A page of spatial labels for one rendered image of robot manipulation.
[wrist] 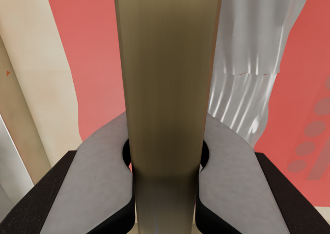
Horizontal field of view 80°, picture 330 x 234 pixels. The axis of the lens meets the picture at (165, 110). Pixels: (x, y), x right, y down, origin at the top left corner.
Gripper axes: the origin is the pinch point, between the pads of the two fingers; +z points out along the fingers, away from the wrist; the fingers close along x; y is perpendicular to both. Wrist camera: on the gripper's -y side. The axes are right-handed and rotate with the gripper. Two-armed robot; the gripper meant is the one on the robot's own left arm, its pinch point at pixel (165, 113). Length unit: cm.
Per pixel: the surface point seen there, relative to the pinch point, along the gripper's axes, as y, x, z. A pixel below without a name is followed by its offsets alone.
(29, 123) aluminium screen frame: 5.5, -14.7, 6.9
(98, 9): -5.5, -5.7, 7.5
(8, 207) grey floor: 166, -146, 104
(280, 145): 8.9, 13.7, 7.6
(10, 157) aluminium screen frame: 7.9, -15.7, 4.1
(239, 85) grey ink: 0.9, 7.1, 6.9
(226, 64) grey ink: -1.1, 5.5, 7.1
